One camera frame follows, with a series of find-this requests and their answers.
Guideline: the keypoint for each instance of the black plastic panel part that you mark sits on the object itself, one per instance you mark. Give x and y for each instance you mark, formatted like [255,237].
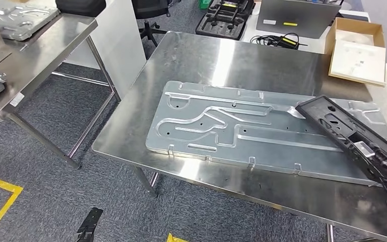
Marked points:
[317,112]

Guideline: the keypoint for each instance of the white-lined cardboard lid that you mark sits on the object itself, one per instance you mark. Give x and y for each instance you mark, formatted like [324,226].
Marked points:
[357,63]

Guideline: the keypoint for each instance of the brown cardboard box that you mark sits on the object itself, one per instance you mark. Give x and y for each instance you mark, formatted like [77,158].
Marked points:
[357,25]

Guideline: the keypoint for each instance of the white table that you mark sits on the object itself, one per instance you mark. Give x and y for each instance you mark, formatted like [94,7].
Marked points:
[313,45]

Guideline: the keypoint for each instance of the black power adapter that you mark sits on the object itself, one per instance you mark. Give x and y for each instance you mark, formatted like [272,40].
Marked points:
[288,42]

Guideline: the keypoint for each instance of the grey laptop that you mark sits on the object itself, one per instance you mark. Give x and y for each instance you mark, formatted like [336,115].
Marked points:
[300,18]

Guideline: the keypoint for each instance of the large stamped metal plate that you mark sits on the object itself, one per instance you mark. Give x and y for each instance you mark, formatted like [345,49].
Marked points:
[197,110]

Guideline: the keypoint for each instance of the grey tripod stand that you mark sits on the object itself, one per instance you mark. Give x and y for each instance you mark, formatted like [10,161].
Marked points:
[197,56]

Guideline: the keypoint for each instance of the yellow floor tape square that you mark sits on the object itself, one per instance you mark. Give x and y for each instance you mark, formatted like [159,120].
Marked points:
[6,200]
[175,238]

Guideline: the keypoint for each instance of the black moulded foam tray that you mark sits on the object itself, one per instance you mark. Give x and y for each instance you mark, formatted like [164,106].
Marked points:
[207,28]

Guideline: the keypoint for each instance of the green plastic crate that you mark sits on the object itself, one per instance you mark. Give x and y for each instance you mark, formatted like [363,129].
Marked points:
[204,4]

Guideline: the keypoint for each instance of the black office chair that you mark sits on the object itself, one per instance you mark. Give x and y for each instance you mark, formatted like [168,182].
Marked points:
[150,8]

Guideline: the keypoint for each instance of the plain white cabinet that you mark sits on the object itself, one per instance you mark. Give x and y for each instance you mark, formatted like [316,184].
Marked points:
[123,43]

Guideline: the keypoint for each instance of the black bag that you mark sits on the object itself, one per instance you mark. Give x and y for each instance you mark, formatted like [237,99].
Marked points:
[80,7]

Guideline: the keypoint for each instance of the small stainless steel table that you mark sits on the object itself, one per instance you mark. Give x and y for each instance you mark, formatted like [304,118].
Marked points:
[53,43]

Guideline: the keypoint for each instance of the white label sticker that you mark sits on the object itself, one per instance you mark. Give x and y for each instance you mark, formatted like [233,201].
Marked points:
[16,99]

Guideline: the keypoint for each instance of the small stamped metal plate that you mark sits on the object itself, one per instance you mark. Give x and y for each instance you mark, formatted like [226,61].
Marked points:
[20,20]

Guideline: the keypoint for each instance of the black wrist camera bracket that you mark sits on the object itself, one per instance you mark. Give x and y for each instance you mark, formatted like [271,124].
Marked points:
[380,168]

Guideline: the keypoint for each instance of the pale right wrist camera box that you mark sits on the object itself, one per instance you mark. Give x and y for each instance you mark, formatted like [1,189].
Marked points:
[364,149]

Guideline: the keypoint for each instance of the black perforated bracket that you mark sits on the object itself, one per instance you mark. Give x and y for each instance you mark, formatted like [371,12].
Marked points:
[89,222]

